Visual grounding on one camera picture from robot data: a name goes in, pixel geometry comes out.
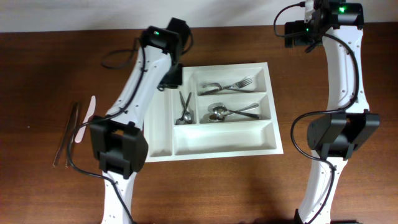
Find steel tablespoon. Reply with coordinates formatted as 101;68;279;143
208;106;262;121
208;103;262;123

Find steel teaspoon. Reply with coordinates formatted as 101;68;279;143
175;91;193;126
178;90;193;124

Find pink plastic knife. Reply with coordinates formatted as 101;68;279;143
74;95;96;144

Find white plastic cutlery tray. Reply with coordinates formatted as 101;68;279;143
144;62;283;162

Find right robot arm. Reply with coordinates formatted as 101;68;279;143
282;1;380;223

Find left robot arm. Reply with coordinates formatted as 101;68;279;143
90;17;192;223

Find steel kitchen tongs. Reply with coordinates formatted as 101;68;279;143
52;102;79;167

